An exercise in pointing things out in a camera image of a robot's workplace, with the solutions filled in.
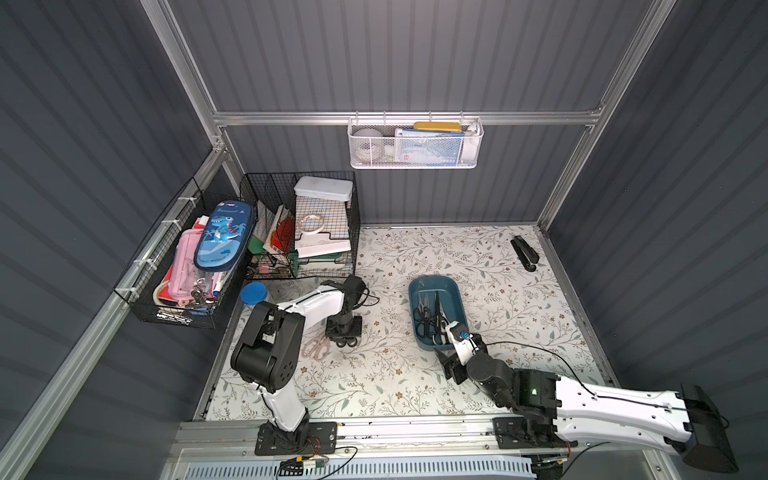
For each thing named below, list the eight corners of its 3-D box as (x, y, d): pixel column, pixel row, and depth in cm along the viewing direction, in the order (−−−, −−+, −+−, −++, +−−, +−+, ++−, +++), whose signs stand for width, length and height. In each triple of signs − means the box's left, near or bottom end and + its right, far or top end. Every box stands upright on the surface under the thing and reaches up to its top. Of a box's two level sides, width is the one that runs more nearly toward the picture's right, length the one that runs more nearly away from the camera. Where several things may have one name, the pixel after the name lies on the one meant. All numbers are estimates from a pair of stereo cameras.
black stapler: (525, 272, 109) (530, 264, 105) (510, 241, 118) (514, 233, 114) (538, 270, 109) (543, 262, 105) (522, 240, 118) (526, 232, 115)
